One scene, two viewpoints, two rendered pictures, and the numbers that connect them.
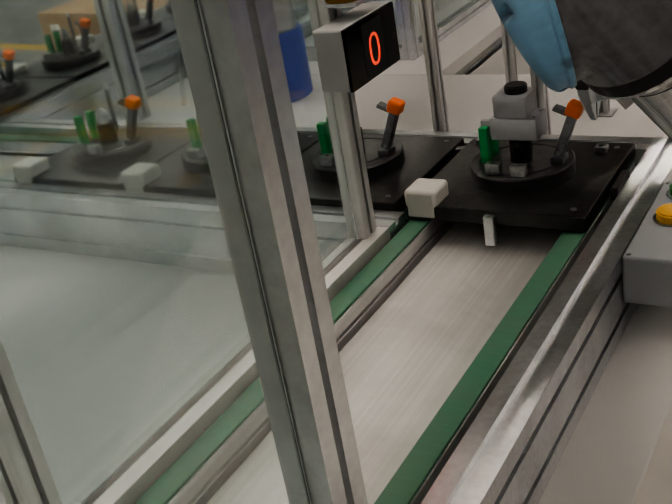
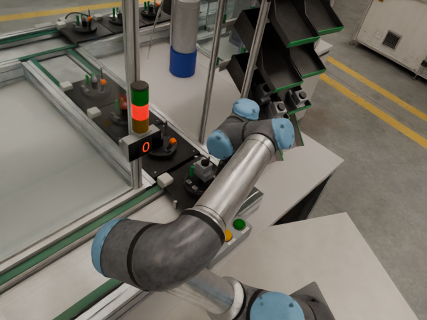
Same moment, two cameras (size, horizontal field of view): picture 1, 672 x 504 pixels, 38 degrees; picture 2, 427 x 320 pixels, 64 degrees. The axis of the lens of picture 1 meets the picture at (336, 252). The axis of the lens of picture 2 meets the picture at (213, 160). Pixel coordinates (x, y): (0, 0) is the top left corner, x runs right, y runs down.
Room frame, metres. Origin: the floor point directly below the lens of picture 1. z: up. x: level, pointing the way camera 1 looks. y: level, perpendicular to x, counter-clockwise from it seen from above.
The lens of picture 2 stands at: (0.35, -0.36, 1.95)
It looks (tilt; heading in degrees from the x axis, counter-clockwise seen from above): 44 degrees down; 4
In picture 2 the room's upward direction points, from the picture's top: 11 degrees clockwise
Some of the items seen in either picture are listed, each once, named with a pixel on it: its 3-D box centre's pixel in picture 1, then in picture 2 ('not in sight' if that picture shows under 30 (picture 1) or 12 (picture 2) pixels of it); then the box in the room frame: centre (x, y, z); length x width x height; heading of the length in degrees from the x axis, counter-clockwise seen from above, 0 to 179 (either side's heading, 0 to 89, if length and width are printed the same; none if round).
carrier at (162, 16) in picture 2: not in sight; (150, 7); (2.59, 0.42, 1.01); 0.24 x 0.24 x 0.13; 56
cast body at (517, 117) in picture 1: (510, 109); (202, 166); (1.21, -0.26, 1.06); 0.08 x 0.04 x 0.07; 56
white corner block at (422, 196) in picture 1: (426, 198); (164, 181); (1.18, -0.13, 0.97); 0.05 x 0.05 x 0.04; 56
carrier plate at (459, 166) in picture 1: (523, 179); (201, 186); (1.20, -0.27, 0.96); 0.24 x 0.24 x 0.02; 56
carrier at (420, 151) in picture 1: (352, 137); (159, 140); (1.35, -0.05, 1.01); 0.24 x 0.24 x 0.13; 56
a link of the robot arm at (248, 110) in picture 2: not in sight; (243, 120); (1.14, -0.36, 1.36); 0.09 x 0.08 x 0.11; 161
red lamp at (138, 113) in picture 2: not in sight; (140, 108); (1.11, -0.06, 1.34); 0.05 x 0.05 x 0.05
